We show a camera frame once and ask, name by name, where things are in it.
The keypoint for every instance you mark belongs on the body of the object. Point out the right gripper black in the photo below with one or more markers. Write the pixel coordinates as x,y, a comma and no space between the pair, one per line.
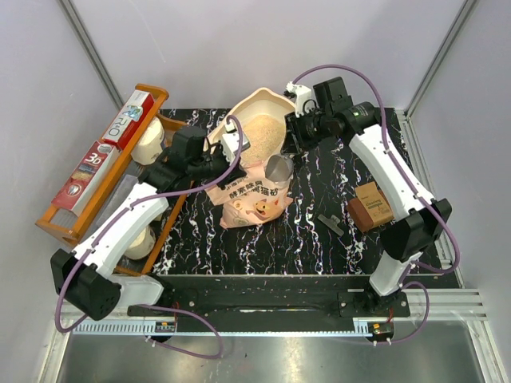
295,143

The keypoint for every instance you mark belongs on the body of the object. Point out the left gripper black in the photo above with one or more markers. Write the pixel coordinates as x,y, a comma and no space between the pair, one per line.
238,172

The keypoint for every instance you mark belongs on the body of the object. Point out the grey metal scoop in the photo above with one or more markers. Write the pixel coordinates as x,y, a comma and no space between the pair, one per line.
279,168

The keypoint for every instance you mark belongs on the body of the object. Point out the pink cat litter bag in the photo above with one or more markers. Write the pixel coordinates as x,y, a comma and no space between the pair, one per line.
252,200

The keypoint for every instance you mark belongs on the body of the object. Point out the grey bag clip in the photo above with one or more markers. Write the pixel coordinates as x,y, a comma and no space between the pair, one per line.
333,223

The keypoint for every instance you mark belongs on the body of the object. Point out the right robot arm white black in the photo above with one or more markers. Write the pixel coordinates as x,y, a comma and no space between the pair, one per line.
327,110

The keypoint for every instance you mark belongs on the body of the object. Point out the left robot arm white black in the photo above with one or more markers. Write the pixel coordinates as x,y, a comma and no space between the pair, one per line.
85,276

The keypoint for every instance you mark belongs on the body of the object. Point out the cream plastic litter box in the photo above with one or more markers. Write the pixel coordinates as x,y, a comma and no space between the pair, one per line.
262,116

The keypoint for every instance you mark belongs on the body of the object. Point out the clear plastic box in rack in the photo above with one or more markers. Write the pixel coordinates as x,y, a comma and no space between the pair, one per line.
122,191

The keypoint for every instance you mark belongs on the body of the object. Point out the red white RiO toothpaste box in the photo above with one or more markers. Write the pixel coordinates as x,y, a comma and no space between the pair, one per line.
128,120

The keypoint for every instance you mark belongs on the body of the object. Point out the red 3D toothpaste box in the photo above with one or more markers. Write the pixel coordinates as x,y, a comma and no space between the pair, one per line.
86,178

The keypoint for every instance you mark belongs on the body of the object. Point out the white plastic bottle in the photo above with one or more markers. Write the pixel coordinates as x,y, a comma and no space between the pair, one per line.
151,143

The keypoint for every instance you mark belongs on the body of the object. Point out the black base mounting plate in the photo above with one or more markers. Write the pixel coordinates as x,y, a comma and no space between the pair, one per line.
341,295

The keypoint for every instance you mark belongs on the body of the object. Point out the orange wooden shelf rack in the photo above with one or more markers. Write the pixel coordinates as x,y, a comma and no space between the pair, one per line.
70,229

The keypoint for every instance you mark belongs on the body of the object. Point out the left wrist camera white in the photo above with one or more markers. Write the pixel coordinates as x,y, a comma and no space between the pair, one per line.
233,143

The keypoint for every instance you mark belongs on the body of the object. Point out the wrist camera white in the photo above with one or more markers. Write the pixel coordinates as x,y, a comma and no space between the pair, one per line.
302,97
233,143

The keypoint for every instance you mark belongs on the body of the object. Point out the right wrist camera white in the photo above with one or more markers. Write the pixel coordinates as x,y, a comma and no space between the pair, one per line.
302,97

